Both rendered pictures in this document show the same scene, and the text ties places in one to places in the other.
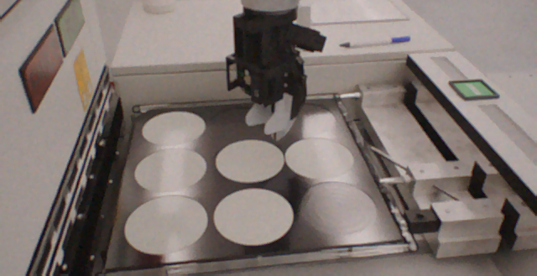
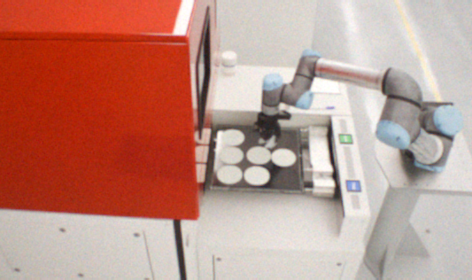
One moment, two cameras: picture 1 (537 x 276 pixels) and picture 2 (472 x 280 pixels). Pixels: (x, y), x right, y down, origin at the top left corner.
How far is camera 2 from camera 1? 1.34 m
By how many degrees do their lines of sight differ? 12
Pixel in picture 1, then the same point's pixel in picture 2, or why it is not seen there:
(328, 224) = (279, 182)
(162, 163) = (228, 152)
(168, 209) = (229, 169)
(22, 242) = not seen: hidden behind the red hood
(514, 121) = (352, 154)
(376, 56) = (317, 115)
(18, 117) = not seen: hidden behind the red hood
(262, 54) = (266, 125)
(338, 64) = (301, 116)
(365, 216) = (291, 181)
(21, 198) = not seen: hidden behind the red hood
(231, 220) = (249, 175)
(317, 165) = (282, 160)
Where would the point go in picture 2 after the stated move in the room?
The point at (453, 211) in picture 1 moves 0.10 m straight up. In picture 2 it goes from (320, 182) to (323, 165)
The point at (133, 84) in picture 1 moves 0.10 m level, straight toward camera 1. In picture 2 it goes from (218, 115) to (220, 130)
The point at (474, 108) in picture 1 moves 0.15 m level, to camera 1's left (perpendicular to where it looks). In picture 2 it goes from (341, 147) to (305, 143)
